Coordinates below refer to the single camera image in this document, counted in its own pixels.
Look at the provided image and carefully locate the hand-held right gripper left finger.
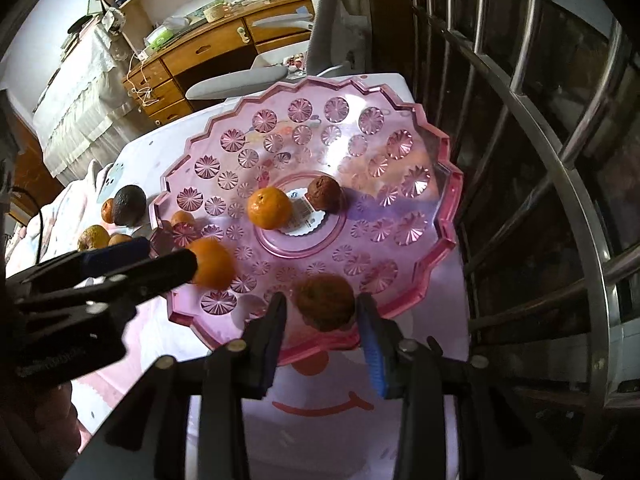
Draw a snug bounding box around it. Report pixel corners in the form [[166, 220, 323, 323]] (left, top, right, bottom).
[[65, 292, 288, 480]]

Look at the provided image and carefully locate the wooden desk with drawers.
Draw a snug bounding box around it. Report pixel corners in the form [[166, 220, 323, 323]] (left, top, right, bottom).
[[122, 7, 316, 126]]

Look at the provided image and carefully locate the brown wrinkled fruit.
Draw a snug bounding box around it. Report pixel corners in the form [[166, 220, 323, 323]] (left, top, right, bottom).
[[296, 274, 357, 332], [306, 176, 343, 212]]

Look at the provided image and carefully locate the dark avocado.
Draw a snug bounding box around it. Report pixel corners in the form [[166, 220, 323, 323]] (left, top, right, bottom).
[[112, 185, 147, 227]]

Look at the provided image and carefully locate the dark wooden cabinet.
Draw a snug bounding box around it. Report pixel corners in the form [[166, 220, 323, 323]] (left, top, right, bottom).
[[10, 110, 66, 221]]

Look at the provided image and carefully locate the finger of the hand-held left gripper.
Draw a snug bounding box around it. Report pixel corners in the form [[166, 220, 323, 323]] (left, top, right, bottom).
[[7, 236, 152, 291], [15, 249, 198, 317]]

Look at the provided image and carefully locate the green tissue pack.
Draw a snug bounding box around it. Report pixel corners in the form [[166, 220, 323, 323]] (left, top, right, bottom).
[[145, 25, 173, 48]]

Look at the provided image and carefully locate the metal window railing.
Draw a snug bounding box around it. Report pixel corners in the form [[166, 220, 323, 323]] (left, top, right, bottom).
[[405, 0, 640, 411]]

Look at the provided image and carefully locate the pink plastic fruit plate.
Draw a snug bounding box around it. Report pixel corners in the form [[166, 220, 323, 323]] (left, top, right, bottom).
[[148, 75, 465, 367]]

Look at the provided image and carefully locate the grey office chair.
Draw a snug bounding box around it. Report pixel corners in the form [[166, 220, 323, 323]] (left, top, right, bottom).
[[186, 0, 371, 101]]

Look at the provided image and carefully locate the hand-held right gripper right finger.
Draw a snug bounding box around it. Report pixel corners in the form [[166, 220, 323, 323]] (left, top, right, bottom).
[[355, 292, 581, 480]]

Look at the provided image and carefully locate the white lace cloth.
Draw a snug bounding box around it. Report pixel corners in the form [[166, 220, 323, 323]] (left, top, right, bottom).
[[32, 20, 146, 186]]

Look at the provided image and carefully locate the white charging cable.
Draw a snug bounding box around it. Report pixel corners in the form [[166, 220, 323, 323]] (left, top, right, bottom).
[[122, 50, 156, 108]]

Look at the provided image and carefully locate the yellowish rough orange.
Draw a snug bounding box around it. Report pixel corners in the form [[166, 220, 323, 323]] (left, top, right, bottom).
[[77, 225, 111, 252]]

